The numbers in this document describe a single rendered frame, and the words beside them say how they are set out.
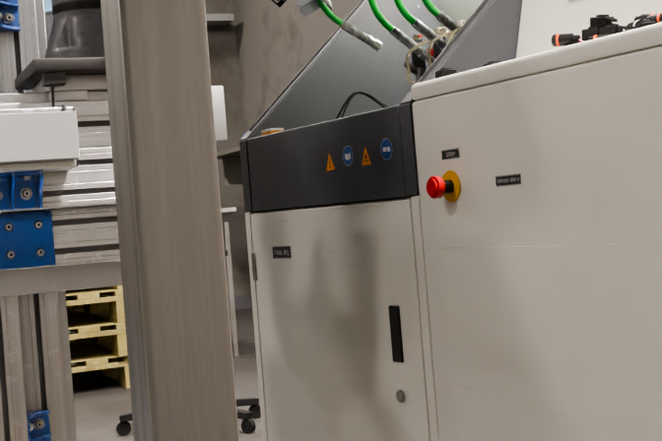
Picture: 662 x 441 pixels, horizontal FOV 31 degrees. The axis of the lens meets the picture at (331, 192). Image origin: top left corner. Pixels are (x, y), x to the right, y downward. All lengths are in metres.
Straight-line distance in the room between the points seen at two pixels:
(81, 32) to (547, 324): 0.84
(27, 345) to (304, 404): 0.63
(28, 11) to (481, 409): 1.03
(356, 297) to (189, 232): 1.85
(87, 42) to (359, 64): 1.00
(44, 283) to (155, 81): 1.63
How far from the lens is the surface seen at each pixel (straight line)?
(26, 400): 2.11
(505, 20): 2.16
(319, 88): 2.68
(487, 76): 1.84
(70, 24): 1.92
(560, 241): 1.72
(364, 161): 2.15
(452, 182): 1.91
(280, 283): 2.49
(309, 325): 2.39
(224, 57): 10.69
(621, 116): 1.61
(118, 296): 5.89
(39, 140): 1.74
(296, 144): 2.38
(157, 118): 0.36
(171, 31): 0.37
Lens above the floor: 0.77
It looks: 1 degrees up
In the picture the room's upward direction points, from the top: 5 degrees counter-clockwise
